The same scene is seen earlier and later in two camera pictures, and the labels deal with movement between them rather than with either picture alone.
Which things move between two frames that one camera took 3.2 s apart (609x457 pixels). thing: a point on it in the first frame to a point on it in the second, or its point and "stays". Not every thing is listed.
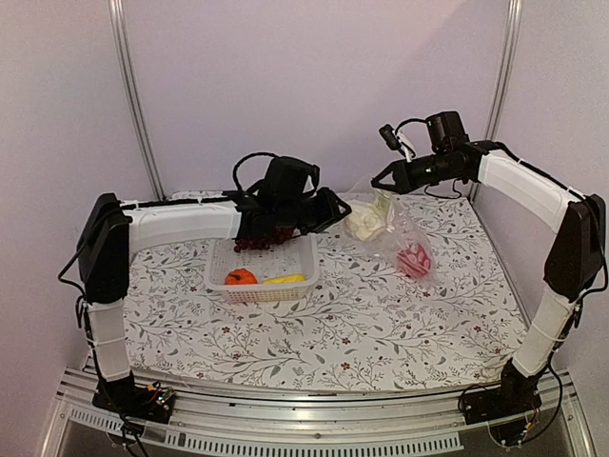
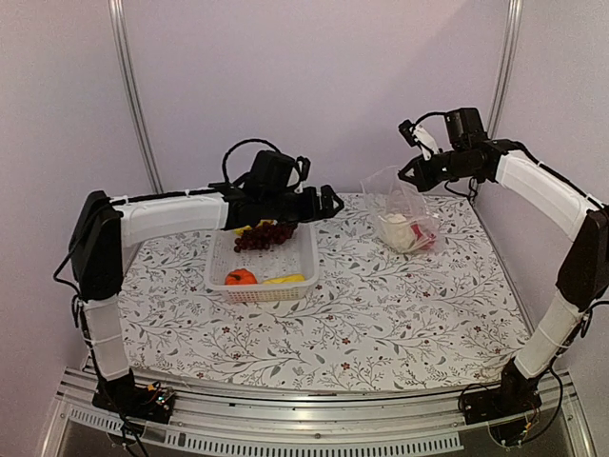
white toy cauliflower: x=367 y=217 to x=397 y=232
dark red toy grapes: x=279 y=235 stays
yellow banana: x=288 y=278 stays
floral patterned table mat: x=361 y=327 stays
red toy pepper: x=413 y=261 to x=424 y=241
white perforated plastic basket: x=283 y=272 stays
